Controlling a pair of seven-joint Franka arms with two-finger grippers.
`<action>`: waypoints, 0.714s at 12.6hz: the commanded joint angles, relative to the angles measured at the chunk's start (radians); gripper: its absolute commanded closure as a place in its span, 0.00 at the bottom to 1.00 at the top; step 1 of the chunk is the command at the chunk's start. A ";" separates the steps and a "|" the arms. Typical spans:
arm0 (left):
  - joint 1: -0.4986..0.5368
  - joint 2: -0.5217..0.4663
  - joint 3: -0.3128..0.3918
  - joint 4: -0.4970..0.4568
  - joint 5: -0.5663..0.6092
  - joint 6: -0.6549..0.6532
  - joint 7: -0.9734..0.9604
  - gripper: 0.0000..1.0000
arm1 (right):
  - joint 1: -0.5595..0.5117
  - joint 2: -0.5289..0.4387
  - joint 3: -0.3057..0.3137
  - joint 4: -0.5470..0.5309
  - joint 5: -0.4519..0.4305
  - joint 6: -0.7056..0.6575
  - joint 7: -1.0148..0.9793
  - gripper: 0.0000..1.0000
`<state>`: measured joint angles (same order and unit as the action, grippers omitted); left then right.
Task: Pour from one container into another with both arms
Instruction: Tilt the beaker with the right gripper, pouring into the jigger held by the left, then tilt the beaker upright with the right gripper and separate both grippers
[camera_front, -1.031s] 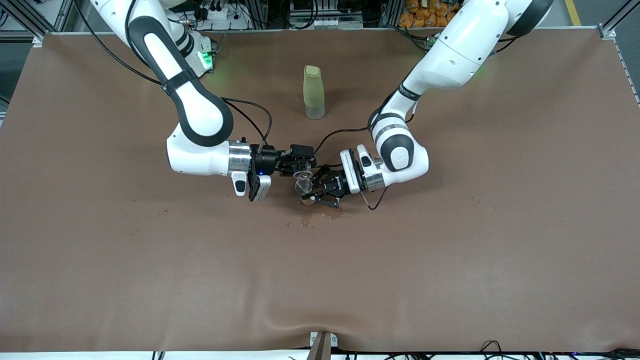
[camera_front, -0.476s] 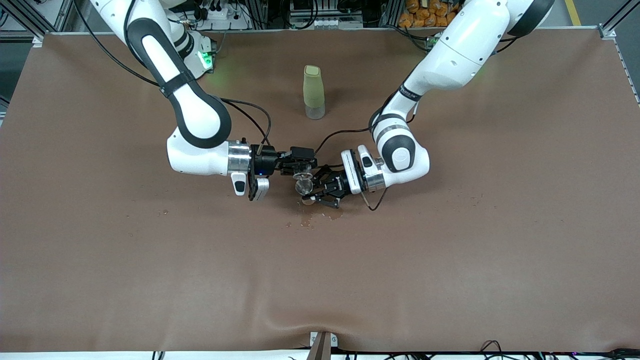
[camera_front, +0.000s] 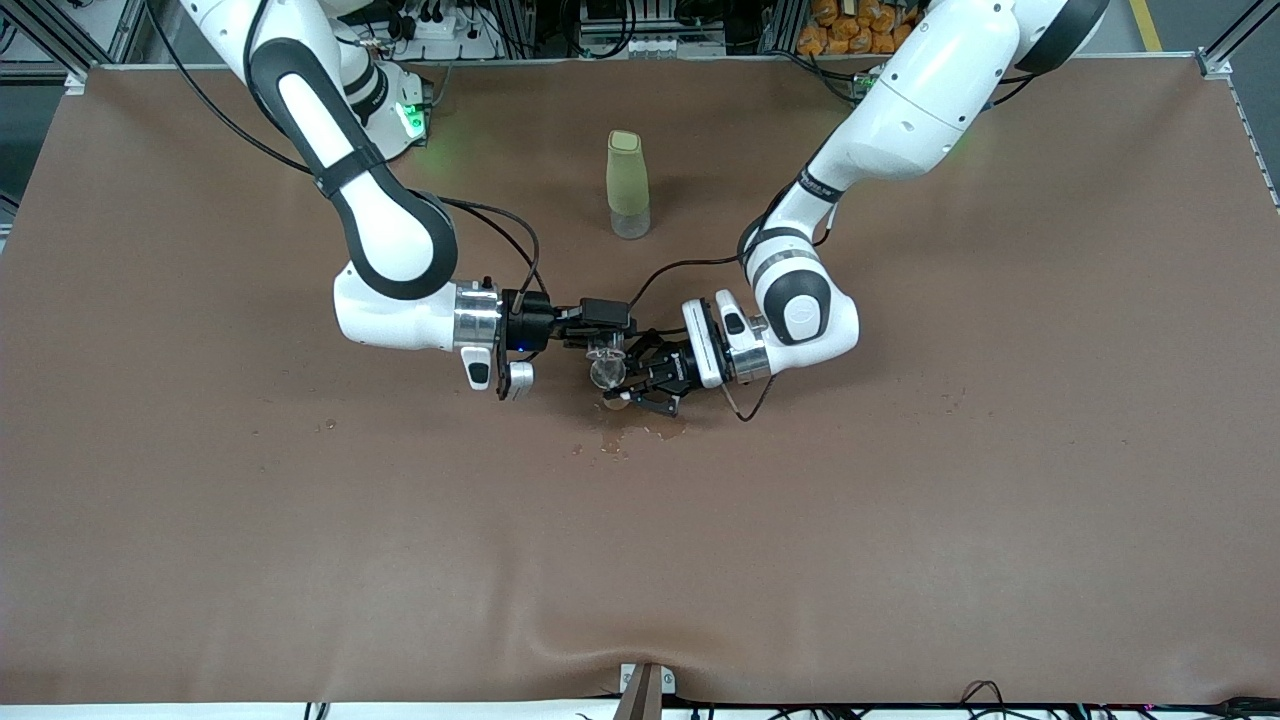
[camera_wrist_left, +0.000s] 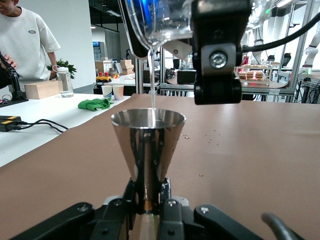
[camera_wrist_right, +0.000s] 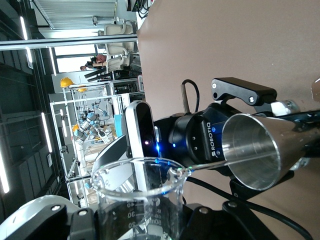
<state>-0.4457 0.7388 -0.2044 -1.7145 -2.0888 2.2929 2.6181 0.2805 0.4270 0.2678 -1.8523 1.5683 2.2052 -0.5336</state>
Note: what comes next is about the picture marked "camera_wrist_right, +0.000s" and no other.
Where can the brown liquid spill puddle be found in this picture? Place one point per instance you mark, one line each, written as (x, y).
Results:
(316, 90)

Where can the yellow hard hat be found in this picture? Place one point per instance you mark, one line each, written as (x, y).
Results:
(67, 82)
(82, 88)

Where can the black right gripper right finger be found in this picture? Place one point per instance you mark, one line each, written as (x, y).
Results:
(225, 225)

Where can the brown table cover sheet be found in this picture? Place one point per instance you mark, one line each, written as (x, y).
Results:
(225, 37)

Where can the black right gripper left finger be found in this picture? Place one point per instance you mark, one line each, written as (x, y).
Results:
(37, 220)

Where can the clear glass beaker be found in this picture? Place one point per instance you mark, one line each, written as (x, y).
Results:
(162, 220)

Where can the seated person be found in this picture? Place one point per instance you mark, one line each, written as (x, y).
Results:
(96, 61)

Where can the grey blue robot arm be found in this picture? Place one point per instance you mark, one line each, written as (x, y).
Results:
(85, 127)

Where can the white office chair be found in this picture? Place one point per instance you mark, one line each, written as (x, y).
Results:
(117, 47)

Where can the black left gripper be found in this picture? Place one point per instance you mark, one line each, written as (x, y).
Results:
(195, 135)

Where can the steel hourglass measuring jigger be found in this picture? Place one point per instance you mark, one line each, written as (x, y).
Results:
(250, 150)

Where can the long ceiling light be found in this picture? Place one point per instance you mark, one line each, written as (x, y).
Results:
(4, 172)
(46, 132)

